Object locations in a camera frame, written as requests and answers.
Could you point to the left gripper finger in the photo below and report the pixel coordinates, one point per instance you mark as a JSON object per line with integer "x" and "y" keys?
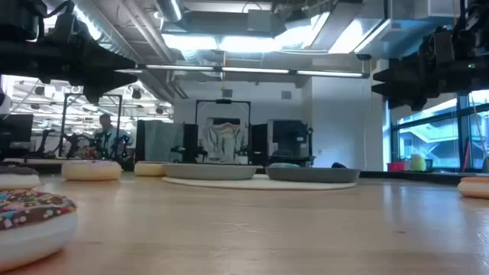
{"x": 101, "y": 57}
{"x": 103, "y": 80}

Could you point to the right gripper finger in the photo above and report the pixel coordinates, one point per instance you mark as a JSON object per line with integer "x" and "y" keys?
{"x": 409, "y": 92}
{"x": 407, "y": 72}

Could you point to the large pink frosted donut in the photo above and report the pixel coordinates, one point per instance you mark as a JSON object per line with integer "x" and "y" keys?
{"x": 91, "y": 171}

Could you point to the large chocolate drizzle donut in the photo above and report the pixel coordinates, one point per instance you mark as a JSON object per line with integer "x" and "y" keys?
{"x": 149, "y": 169}

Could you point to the small orange donut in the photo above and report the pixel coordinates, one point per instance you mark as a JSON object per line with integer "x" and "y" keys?
{"x": 475, "y": 189}

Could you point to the small dark chocolate donut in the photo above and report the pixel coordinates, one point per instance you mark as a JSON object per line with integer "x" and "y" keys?
{"x": 15, "y": 181}

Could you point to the small chocolate sprinkle donut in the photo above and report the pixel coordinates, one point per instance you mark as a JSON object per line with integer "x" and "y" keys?
{"x": 30, "y": 237}

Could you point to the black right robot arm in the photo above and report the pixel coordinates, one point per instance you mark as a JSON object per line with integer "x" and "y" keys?
{"x": 475, "y": 19}

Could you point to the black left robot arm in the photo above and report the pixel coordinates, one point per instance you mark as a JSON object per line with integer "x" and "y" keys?
{"x": 19, "y": 19}

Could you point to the person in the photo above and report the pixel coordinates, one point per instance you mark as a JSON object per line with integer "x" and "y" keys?
{"x": 339, "y": 165}
{"x": 109, "y": 133}

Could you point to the yellow-green jar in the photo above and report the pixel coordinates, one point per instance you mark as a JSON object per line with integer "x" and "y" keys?
{"x": 418, "y": 162}

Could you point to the black monitor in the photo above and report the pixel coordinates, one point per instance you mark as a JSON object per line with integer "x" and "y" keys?
{"x": 286, "y": 133}
{"x": 15, "y": 128}

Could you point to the red bin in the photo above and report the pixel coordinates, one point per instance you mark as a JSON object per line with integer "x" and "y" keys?
{"x": 395, "y": 167}

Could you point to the grey partition panel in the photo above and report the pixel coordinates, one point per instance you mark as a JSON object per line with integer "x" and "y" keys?
{"x": 160, "y": 139}

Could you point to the dark grey plate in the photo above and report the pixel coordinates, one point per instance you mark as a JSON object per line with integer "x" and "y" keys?
{"x": 313, "y": 175}

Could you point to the grey hanging cloth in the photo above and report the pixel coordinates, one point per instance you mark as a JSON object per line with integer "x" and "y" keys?
{"x": 223, "y": 143}

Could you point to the light grey plate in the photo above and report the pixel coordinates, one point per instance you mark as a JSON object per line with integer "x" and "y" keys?
{"x": 210, "y": 172}

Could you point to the large blue frosted donut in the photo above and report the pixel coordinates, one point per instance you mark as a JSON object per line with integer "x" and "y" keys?
{"x": 284, "y": 165}

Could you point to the long ceiling light strip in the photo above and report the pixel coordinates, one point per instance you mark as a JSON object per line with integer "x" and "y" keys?
{"x": 252, "y": 70}

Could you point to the grey ceiling box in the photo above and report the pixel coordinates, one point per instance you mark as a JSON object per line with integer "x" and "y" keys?
{"x": 260, "y": 21}

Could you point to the white round placemat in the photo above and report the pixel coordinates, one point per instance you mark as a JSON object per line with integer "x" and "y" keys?
{"x": 260, "y": 185}

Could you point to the black station frame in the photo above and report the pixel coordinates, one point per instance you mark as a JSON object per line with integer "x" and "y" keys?
{"x": 91, "y": 95}
{"x": 223, "y": 101}

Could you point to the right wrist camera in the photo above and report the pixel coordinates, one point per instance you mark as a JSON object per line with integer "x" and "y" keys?
{"x": 443, "y": 46}

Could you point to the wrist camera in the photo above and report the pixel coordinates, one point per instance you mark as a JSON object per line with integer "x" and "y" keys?
{"x": 65, "y": 26}
{"x": 443, "y": 46}

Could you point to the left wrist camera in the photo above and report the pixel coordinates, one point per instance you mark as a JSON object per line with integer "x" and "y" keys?
{"x": 65, "y": 26}

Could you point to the black window frame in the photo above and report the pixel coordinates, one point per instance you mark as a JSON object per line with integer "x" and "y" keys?
{"x": 463, "y": 126}

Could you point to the silver ventilation duct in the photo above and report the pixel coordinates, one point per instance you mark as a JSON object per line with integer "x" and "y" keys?
{"x": 168, "y": 9}

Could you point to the grey wall vent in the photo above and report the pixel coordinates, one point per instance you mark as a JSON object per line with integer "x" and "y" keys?
{"x": 227, "y": 93}
{"x": 286, "y": 95}

